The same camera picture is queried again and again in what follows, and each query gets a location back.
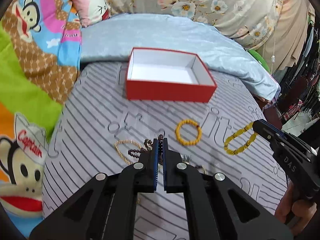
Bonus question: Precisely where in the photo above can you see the yellow oval bead bracelet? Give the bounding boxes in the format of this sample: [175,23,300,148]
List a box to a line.
[223,121,259,157]

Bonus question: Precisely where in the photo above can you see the dark garnet bead bracelet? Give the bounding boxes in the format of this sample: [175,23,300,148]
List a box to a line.
[127,134,164,167]

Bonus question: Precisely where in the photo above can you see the gold bangle dark beads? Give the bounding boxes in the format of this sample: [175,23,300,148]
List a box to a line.
[195,165,207,174]

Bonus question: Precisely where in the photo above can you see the small gold bead bracelet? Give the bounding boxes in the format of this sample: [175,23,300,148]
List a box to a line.
[114,139,144,166]

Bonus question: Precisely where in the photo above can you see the orange round bead bracelet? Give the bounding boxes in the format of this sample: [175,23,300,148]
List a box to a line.
[175,119,202,146]

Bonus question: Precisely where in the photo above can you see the right hand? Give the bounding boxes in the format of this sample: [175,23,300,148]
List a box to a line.
[274,182,317,236]

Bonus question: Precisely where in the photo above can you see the grey striped bed sheet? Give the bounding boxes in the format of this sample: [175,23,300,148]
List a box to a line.
[42,61,288,240]

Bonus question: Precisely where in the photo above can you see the green plastic object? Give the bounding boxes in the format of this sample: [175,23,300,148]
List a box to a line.
[247,50,271,74]

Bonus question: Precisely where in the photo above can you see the beige hanging curtain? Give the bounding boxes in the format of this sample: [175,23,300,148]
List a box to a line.
[257,0,309,74]

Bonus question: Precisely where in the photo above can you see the red cardboard box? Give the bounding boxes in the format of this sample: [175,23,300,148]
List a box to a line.
[125,47,217,103]

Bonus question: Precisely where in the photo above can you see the grey floral duvet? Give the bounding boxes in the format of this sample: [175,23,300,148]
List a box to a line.
[106,0,284,49]

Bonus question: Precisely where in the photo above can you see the light blue quilt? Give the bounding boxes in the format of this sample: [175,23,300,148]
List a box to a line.
[80,14,280,100]

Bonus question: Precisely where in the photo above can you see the colourful monkey cartoon blanket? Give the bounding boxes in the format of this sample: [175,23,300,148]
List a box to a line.
[1,0,81,239]

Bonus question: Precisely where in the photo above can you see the pink rabbit pillow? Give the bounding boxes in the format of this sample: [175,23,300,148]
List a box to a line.
[72,0,110,28]

